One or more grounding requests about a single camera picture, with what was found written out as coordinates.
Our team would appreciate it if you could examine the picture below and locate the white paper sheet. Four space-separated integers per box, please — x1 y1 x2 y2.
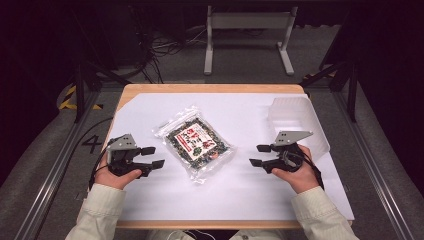
107 92 355 222

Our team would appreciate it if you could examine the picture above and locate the black metal stand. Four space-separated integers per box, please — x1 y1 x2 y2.
299 58 360 124
72 58 132 124

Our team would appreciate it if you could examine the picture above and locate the clear plastic container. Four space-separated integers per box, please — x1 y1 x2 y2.
267 96 331 162

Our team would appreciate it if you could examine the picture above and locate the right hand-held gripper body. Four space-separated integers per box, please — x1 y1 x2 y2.
265 130 315 175

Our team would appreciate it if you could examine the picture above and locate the wooden table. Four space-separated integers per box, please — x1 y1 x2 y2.
102 83 355 231

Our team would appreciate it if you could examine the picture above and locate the right hand-held gripper cable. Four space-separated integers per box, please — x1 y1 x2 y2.
298 148 325 191

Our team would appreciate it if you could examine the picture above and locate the black floor cable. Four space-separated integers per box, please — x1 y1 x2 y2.
74 116 114 148

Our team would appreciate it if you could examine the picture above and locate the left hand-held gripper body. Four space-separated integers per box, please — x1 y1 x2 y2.
106 133 150 178

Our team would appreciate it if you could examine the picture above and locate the left hand-held gripper cable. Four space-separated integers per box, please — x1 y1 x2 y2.
87 136 116 191

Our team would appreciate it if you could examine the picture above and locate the person's left hand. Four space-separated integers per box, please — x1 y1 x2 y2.
94 156 144 191

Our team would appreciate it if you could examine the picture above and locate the white metal stand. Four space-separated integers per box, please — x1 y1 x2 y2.
203 4 299 77

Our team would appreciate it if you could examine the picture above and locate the bundle of black floor cables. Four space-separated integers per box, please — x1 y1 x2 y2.
131 23 208 85

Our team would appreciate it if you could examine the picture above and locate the hand-held gripper cable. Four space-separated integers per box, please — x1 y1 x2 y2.
298 148 325 191
87 136 116 191

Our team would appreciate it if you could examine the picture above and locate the clear snack packet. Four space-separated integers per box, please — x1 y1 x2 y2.
152 105 238 185

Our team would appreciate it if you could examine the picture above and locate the person's right hand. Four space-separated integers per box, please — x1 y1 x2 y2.
271 144 322 195

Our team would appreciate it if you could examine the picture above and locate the yellow black hazard tape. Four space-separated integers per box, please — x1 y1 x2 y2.
58 84 104 111

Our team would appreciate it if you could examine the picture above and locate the aluminium rail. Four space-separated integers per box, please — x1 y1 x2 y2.
12 89 102 240
332 89 416 240

